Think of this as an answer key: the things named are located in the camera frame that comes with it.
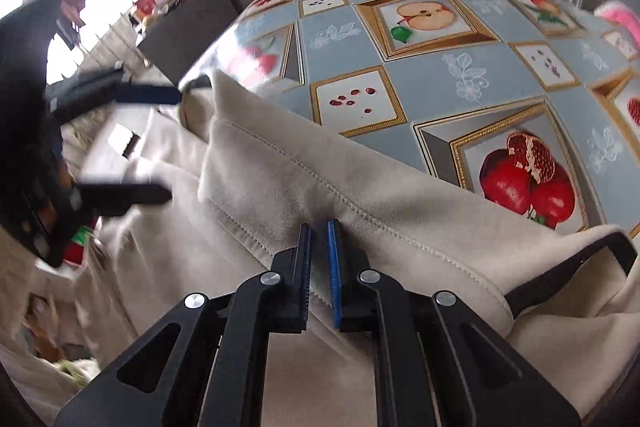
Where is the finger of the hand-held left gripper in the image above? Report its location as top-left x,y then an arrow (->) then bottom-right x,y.
75,183 -> 172,218
47,69 -> 183,124

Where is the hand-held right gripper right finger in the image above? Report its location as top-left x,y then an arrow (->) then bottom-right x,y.
326,220 -> 583,427

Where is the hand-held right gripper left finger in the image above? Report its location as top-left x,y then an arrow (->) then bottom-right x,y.
55,223 -> 315,427

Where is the beige sweatshirt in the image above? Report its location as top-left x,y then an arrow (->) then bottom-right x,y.
0,69 -> 640,427

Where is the dark low cabinet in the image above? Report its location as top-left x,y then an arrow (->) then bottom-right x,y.
137,0 -> 241,80

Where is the metal window railing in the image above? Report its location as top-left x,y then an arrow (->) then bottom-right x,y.
47,14 -> 146,80

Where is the fruit print tablecloth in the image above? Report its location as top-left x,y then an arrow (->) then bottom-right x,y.
177,0 -> 640,240

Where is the pink floral blanket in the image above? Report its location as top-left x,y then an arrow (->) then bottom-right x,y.
592,0 -> 640,50

